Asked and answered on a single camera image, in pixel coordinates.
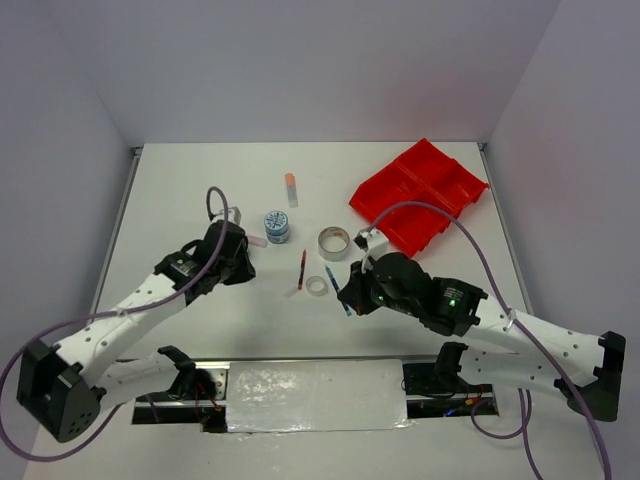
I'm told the small clear tape roll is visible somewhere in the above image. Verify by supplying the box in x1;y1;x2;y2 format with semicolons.
305;276;328;297

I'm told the red compartment bin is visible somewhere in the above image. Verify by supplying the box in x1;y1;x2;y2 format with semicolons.
349;139;489;257

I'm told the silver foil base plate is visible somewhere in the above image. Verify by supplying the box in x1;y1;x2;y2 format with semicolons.
131;357;501;434

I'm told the pink highlighter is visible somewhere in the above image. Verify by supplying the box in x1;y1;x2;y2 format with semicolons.
248;236;268;248

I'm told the orange cap highlighter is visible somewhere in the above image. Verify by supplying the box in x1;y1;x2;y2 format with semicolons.
284;173;299;208

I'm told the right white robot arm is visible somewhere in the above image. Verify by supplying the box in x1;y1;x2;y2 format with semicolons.
338;253;626;422

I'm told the blue paint jar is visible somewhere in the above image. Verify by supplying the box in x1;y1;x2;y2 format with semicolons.
264;210;290;244

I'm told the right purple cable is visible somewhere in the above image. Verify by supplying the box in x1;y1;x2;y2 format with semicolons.
363;201;614;480

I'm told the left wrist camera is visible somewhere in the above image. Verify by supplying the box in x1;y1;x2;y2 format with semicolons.
211;207;242;226

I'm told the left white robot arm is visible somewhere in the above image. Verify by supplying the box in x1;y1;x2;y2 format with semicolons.
17;221;255;443

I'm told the red gel pen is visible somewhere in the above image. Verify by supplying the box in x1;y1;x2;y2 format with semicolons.
296;249;307;291

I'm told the blue gel pen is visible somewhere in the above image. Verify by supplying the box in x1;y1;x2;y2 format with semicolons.
325;264;352;317

